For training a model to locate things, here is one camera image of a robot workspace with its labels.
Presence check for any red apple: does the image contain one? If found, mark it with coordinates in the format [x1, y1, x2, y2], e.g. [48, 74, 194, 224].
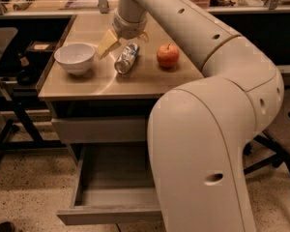
[157, 43, 180, 69]

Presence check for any white ceramic bowl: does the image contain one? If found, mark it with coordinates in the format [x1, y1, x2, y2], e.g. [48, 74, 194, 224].
[54, 43, 95, 75]

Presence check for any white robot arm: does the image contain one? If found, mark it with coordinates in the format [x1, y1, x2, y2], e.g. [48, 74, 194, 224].
[113, 0, 284, 232]

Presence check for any black office chair right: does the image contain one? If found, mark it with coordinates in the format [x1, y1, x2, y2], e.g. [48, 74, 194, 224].
[244, 86, 290, 175]

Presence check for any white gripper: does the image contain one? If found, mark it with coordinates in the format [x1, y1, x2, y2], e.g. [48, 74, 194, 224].
[97, 10, 149, 59]

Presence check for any silver blue redbull can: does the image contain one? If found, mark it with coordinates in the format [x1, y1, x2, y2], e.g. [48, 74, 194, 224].
[114, 43, 140, 74]

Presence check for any dark bottle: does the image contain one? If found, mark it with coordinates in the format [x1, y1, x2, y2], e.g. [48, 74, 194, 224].
[16, 53, 38, 85]

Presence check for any closed top drawer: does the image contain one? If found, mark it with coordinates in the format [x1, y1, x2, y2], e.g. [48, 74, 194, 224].
[51, 116, 147, 144]

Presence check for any black shoe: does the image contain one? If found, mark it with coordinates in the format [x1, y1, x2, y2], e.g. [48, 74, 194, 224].
[0, 221, 15, 232]

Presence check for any open middle drawer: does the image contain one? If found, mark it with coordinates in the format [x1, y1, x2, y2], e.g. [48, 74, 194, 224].
[57, 142, 162, 225]

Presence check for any grey drawer cabinet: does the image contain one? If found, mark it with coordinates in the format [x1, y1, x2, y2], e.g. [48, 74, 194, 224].
[35, 11, 206, 166]

